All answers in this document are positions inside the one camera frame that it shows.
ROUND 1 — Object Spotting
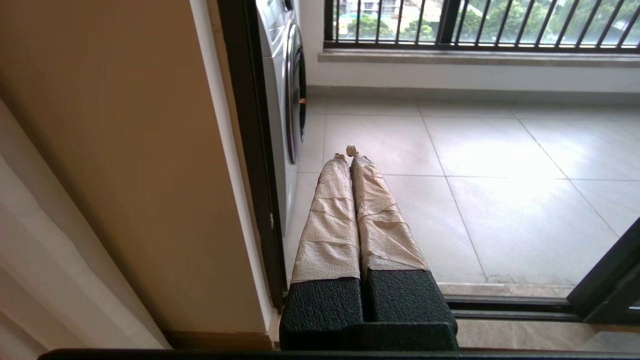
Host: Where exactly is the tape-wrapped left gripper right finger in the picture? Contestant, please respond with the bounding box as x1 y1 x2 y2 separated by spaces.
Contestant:
346 145 459 325

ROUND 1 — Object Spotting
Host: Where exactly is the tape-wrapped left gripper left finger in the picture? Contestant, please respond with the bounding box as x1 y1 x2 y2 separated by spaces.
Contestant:
279 154 364 350

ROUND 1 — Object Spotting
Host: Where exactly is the dark brown glass sliding door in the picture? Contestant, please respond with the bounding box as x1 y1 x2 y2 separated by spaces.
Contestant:
567 217 640 325

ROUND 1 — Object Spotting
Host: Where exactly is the white front-load washing machine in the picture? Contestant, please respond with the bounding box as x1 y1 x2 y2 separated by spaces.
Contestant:
256 0 308 281

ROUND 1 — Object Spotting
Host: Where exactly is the dark floor door track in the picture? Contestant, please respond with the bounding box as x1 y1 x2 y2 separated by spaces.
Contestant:
442 295 583 322

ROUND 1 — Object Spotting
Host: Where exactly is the grey stone window sill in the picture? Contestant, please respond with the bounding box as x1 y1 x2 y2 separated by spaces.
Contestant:
318 48 640 69

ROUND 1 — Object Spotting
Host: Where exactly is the black balcony railing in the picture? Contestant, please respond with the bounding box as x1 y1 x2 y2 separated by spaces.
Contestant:
324 0 640 54

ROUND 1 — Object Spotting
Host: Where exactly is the white curtain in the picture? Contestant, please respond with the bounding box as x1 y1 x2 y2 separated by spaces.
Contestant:
0 100 172 351

